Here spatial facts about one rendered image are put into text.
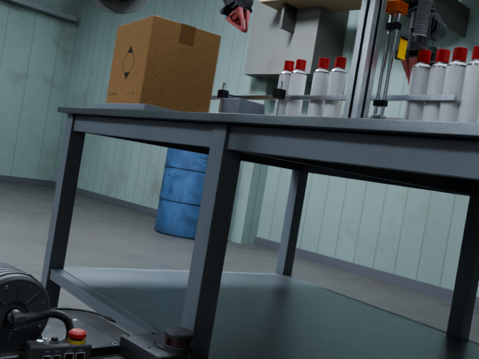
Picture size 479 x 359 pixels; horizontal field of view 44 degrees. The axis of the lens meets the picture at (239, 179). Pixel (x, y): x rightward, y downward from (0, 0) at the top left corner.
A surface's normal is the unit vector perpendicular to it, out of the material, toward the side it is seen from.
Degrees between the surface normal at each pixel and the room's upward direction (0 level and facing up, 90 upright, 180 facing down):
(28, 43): 90
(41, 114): 90
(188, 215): 90
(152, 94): 90
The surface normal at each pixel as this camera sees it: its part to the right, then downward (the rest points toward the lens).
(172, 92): 0.53, 0.10
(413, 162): -0.78, -0.12
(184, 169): -0.27, -0.03
